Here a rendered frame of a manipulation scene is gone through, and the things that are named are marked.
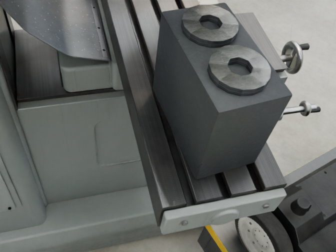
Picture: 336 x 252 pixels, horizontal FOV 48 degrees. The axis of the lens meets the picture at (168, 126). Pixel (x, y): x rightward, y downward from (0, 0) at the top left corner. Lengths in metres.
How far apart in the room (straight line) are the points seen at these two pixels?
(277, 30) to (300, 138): 0.88
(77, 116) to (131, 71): 0.33
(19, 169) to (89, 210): 0.40
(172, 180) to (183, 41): 0.23
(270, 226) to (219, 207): 0.46
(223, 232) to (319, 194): 0.32
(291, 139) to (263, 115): 1.53
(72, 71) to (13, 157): 0.32
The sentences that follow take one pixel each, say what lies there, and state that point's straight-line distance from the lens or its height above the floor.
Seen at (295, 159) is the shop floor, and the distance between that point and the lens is 2.02.
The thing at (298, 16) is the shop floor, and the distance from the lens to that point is 2.91.
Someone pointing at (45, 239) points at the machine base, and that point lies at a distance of 1.49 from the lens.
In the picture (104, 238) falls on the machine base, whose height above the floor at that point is 0.12.
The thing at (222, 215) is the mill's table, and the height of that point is 0.96.
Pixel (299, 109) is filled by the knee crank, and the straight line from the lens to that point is 1.41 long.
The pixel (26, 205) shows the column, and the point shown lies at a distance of 1.36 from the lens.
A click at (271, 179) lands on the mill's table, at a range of 0.69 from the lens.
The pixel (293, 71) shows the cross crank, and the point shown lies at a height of 0.67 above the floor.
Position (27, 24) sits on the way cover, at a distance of 0.87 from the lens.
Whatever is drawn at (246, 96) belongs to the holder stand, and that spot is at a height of 1.17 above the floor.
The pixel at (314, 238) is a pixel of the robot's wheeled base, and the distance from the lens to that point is 1.17.
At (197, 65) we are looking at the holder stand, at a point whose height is 1.17.
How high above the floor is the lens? 1.55
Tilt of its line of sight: 53 degrees down
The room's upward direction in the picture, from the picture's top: 10 degrees clockwise
